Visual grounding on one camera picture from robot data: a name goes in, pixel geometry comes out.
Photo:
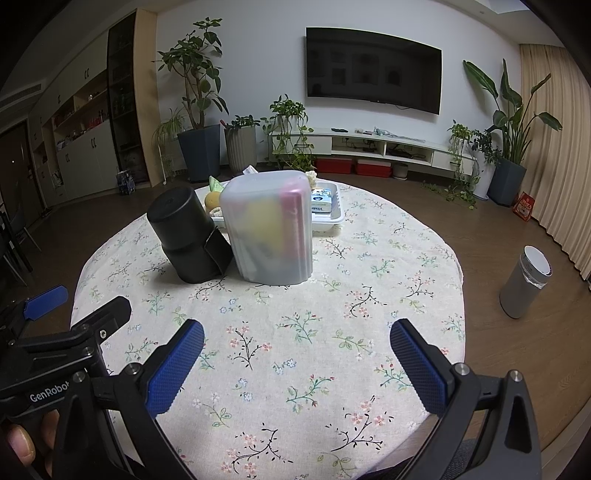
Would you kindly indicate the blue white tissue pack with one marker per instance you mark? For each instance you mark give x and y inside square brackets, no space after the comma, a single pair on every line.
[321,199]

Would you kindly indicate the tall plant in grey pot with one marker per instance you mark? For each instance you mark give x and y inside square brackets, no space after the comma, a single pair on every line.
[199,152]

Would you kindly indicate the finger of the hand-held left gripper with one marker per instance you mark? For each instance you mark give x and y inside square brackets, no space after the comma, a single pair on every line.
[46,302]
[108,314]

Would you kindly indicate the grey cylindrical bin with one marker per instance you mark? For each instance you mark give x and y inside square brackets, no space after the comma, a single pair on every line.
[524,281]

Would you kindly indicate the thin-leaved plant on stand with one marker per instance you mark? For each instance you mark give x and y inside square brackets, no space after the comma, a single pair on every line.
[168,129]

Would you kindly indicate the trailing pothos plant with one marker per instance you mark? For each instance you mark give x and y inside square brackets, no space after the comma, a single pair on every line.
[288,110]

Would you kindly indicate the red paper bag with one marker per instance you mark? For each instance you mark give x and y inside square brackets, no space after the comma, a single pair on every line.
[524,207]

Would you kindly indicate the translucent plastic container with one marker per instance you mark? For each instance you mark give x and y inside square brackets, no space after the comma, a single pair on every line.
[268,249]

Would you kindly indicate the beige curtain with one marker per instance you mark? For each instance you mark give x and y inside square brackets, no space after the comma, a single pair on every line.
[563,184]

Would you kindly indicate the small white pot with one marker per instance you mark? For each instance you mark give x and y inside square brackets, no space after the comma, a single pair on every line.
[400,170]

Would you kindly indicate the white plastic tray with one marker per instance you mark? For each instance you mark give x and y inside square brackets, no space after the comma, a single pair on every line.
[330,219]

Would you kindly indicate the dark chair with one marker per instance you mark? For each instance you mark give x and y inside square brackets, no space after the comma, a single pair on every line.
[16,240]

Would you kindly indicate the dark display cabinet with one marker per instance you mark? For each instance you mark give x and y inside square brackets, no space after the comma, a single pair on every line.
[127,115]

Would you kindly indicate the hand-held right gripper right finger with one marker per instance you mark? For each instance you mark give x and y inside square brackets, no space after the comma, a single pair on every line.
[415,364]

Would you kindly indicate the yellow lemon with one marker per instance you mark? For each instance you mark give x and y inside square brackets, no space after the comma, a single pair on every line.
[212,199]

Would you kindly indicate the white wall cabinet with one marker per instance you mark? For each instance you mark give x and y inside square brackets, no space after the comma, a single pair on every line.
[78,152]

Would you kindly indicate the green sponge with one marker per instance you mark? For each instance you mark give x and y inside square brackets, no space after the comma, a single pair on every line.
[215,184]

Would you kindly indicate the floral tablecloth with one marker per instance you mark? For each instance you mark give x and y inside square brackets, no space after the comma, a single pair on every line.
[323,300]

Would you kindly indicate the large-leaved plant in blue-grey pot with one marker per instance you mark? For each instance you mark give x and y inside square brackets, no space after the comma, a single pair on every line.
[508,177]

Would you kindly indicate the red storage box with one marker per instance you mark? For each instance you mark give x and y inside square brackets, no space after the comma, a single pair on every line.
[334,166]
[374,168]

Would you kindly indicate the black cylindrical container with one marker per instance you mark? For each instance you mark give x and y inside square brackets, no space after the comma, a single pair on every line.
[180,230]

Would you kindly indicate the wall television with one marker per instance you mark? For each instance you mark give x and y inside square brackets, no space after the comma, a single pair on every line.
[374,69]

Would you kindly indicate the plant in white ribbed pot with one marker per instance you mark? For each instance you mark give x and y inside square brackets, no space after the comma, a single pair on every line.
[240,147]

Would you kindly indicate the white fluffy cloth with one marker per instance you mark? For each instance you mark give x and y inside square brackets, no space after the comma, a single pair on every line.
[312,177]

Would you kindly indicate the trailing plant in white pot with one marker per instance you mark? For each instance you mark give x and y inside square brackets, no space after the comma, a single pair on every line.
[461,138]

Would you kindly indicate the person's left hand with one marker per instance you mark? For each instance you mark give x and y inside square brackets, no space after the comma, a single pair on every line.
[18,443]

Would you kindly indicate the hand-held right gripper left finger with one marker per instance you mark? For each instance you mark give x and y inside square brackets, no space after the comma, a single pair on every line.
[178,364]

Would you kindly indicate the white television cabinet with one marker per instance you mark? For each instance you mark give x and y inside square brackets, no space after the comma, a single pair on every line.
[323,145]

